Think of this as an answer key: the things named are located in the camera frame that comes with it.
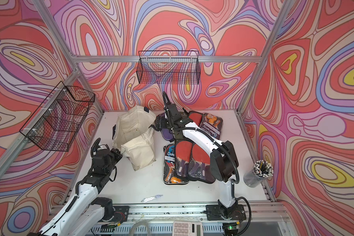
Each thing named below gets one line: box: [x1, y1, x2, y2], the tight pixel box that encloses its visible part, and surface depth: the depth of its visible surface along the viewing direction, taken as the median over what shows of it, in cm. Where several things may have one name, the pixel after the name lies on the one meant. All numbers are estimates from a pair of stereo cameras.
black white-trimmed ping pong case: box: [199, 112, 224, 140], surface depth 110 cm
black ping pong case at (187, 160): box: [174, 139, 202, 182], surface depth 86 cm
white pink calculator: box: [172, 220, 204, 236], surface depth 69 cm
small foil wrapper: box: [141, 194, 164, 203], surface depth 80 cm
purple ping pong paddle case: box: [160, 127, 176, 143], surface depth 104 cm
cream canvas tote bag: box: [113, 105, 157, 172], surface depth 87 cm
